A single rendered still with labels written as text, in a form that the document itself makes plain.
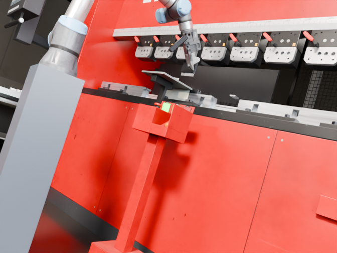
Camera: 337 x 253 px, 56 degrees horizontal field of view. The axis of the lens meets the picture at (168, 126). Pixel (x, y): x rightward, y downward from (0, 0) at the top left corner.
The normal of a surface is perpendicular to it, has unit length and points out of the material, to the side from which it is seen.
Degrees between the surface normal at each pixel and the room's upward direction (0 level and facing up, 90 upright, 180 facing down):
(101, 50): 90
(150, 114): 90
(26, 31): 90
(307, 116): 90
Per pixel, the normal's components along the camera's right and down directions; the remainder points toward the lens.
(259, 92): -0.63, -0.25
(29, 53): 0.54, 0.11
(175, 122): 0.78, 0.20
